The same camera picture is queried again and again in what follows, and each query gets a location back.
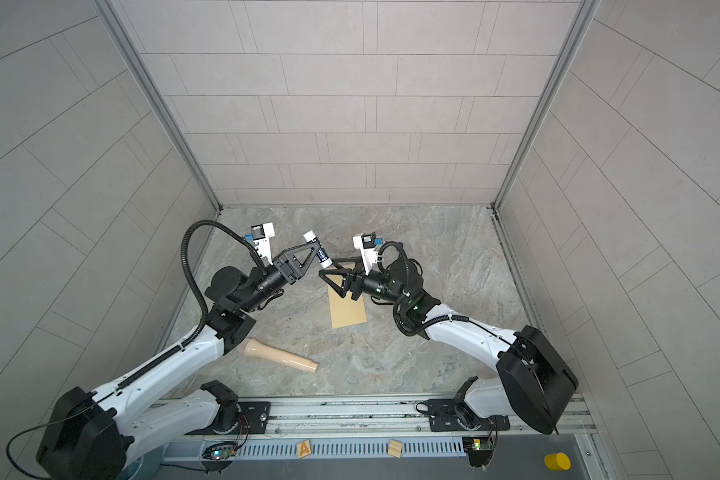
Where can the aluminium corner post left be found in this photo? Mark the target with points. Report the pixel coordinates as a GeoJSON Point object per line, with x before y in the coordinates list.
{"type": "Point", "coordinates": [144, 81]}

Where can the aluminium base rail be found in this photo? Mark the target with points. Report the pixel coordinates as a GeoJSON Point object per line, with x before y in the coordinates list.
{"type": "Point", "coordinates": [338, 427]}

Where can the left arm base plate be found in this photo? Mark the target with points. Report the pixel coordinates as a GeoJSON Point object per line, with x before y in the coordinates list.
{"type": "Point", "coordinates": [248, 417]}

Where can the right green circuit board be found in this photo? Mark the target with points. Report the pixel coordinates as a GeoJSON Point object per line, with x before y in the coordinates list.
{"type": "Point", "coordinates": [479, 450]}

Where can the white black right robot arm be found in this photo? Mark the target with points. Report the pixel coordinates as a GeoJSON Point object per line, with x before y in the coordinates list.
{"type": "Point", "coordinates": [533, 382]}

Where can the blue glue stick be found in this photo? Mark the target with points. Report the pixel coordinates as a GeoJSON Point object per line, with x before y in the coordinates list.
{"type": "Point", "coordinates": [321, 254]}

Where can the yellow paper envelope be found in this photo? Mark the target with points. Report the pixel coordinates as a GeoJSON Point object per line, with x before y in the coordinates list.
{"type": "Point", "coordinates": [345, 312]}

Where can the beige wooden cylinder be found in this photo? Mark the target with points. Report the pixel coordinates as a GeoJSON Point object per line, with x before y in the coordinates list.
{"type": "Point", "coordinates": [251, 347]}

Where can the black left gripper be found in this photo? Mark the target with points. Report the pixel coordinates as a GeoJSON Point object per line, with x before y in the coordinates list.
{"type": "Point", "coordinates": [285, 266]}

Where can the aluminium corner post right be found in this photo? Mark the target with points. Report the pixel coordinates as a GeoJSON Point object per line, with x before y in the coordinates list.
{"type": "Point", "coordinates": [577, 31]}

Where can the yellow cylinder object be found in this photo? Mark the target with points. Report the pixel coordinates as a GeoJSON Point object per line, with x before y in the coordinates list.
{"type": "Point", "coordinates": [558, 462]}

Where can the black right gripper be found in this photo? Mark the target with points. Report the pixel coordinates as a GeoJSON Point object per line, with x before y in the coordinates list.
{"type": "Point", "coordinates": [356, 283]}

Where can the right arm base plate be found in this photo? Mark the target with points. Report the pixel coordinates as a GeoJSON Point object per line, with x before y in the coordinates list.
{"type": "Point", "coordinates": [447, 415]}

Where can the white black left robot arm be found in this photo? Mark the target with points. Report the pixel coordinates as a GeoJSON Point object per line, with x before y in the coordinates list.
{"type": "Point", "coordinates": [97, 434]}

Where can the wooden letter block A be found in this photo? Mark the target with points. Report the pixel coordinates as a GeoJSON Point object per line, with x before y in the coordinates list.
{"type": "Point", "coordinates": [304, 449]}

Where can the left green circuit board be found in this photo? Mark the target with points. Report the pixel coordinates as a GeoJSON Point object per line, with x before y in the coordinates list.
{"type": "Point", "coordinates": [217, 457]}

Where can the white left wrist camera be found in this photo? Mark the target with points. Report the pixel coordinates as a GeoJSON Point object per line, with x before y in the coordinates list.
{"type": "Point", "coordinates": [259, 238]}

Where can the aluminium corner post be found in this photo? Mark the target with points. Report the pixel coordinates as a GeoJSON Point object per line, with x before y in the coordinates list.
{"type": "Point", "coordinates": [144, 81]}
{"type": "Point", "coordinates": [577, 31]}

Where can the plain wooden block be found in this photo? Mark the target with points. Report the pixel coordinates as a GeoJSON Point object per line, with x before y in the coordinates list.
{"type": "Point", "coordinates": [395, 448]}

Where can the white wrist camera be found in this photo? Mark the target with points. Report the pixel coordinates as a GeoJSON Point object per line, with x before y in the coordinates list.
{"type": "Point", "coordinates": [259, 238]}
{"type": "Point", "coordinates": [368, 245]}

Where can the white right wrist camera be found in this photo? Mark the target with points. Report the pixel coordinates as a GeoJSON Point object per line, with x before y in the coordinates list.
{"type": "Point", "coordinates": [368, 245]}

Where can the green circuit board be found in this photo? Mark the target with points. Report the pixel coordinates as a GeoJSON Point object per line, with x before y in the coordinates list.
{"type": "Point", "coordinates": [217, 457]}
{"type": "Point", "coordinates": [479, 450]}

